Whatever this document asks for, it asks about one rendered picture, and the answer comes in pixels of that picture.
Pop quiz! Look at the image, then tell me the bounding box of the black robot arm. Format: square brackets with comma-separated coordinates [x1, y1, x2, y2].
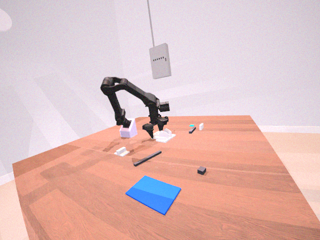
[100, 76, 170, 128]

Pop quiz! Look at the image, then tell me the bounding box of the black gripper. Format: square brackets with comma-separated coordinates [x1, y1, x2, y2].
[142, 113, 164, 139]

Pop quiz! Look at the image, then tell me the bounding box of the blue flat plate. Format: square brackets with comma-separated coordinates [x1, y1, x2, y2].
[125, 176, 181, 215]

